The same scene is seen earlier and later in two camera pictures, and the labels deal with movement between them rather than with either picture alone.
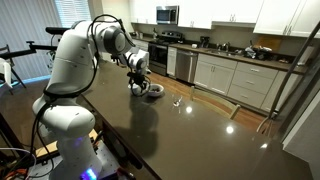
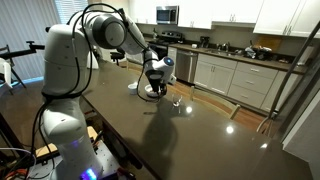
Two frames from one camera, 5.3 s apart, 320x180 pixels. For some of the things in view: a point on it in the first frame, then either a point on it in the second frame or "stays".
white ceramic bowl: x=155 y=90 stays
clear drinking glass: x=177 y=99 stays
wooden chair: x=214 y=103 stays
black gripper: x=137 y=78 to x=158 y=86
